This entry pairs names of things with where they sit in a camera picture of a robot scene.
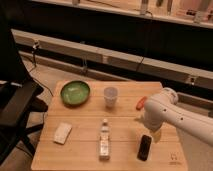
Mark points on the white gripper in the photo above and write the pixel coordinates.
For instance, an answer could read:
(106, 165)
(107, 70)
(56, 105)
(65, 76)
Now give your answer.
(153, 122)

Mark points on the black eraser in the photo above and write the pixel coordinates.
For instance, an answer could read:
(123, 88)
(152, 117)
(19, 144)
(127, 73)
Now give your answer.
(144, 148)

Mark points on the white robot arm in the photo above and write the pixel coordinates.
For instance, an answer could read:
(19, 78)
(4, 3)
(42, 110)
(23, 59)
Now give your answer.
(162, 107)

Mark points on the white sponge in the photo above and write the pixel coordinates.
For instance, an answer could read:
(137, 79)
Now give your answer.
(62, 132)

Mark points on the orange carrot toy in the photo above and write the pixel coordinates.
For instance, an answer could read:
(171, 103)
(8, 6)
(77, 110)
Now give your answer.
(140, 103)

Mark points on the clear plastic bottle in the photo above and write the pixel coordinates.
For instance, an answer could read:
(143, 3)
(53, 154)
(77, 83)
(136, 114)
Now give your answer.
(104, 143)

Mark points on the translucent plastic cup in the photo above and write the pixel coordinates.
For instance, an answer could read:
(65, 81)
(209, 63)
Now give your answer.
(110, 96)

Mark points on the green bowl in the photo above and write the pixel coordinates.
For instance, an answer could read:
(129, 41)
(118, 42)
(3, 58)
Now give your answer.
(75, 93)

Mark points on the black office chair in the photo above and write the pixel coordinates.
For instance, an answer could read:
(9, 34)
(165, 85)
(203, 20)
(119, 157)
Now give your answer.
(18, 96)

